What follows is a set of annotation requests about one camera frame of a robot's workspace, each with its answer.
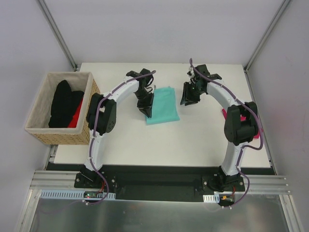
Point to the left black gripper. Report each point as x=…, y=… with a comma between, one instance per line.
x=145, y=103

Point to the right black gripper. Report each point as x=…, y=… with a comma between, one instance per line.
x=189, y=93

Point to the teal t-shirt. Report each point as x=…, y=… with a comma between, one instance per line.
x=164, y=107

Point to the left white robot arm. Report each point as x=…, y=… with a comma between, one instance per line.
x=102, y=113

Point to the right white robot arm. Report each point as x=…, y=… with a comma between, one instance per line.
x=240, y=127

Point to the pink folded t-shirt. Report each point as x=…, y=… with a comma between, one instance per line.
x=258, y=135

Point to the red garment in basket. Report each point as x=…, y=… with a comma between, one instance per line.
x=74, y=121

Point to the black garment in basket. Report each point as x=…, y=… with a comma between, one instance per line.
x=63, y=105

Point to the wicker laundry basket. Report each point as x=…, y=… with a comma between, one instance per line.
x=37, y=122

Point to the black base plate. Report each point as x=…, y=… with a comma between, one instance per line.
x=159, y=183

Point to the right white cable duct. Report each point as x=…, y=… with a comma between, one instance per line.
x=215, y=198

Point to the white cable duct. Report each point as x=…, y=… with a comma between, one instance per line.
x=76, y=195
x=215, y=198

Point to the aluminium rail frame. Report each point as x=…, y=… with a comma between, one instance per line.
x=256, y=184

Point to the right aluminium corner post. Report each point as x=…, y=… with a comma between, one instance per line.
x=267, y=33

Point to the aluminium corner post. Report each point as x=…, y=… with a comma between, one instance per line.
x=267, y=33
x=57, y=34

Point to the left white cable duct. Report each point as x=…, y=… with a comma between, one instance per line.
x=76, y=195

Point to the left aluminium corner post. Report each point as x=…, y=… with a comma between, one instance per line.
x=57, y=34

